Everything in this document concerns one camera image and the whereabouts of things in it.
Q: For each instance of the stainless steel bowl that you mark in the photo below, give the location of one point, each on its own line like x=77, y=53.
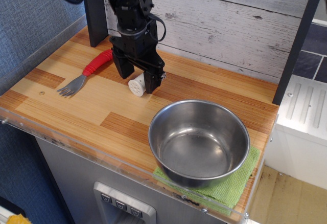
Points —
x=197, y=143

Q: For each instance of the dark right frame post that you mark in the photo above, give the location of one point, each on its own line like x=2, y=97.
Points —
x=303, y=29

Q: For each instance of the green cloth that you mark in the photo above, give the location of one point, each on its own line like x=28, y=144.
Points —
x=228, y=192

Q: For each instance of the red handled fork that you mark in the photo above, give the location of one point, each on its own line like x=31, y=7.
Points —
x=75, y=85

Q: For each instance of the white ribbed appliance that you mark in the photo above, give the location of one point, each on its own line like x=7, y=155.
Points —
x=298, y=141

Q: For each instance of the yellow object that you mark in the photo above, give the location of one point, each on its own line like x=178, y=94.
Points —
x=17, y=219

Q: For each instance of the white salt shaker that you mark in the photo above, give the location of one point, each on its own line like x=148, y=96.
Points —
x=137, y=85

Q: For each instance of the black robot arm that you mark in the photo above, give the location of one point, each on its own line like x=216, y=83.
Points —
x=133, y=9

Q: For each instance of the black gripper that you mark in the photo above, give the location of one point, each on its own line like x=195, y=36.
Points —
x=136, y=46

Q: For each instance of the grey control panel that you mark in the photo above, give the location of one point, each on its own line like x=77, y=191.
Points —
x=118, y=207

